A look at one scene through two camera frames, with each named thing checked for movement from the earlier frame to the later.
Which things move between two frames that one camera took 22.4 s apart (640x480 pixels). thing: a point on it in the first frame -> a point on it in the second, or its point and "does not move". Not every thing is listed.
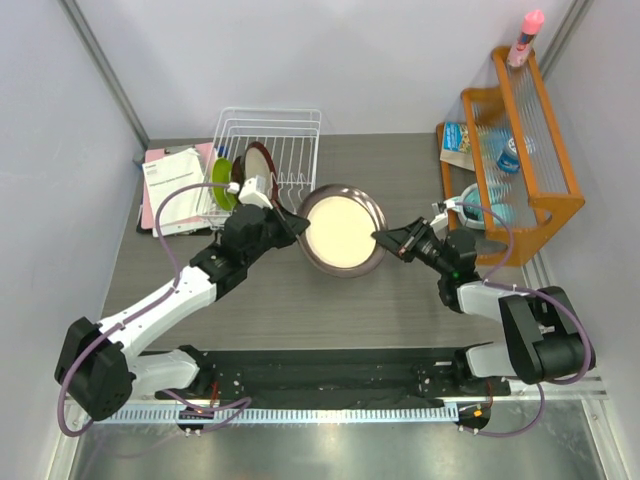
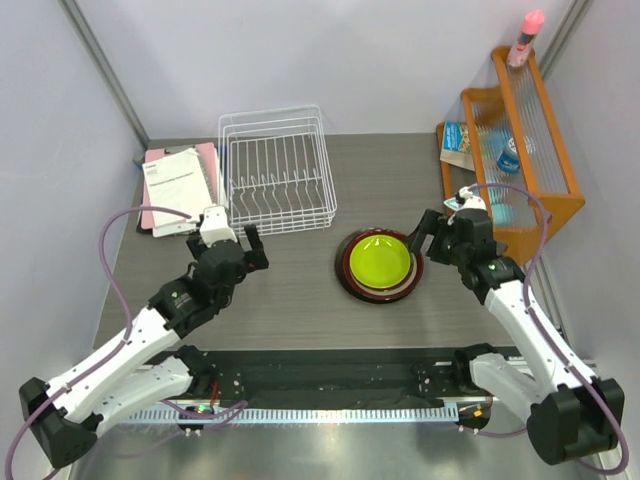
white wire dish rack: x=291 y=137 does not move
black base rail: x=340 y=378 does not move
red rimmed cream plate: x=259 y=163 -> x=410 y=281
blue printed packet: x=456 y=148 does not move
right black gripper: x=403 y=241 -> x=431 y=223
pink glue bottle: x=531 y=24 does not move
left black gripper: x=296 y=225 -> x=255 y=245
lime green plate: x=222 y=173 -> x=380 y=261
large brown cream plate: x=339 y=241 -> x=378 y=265
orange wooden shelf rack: x=507 y=172 does not move
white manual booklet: x=184 y=211 does not move
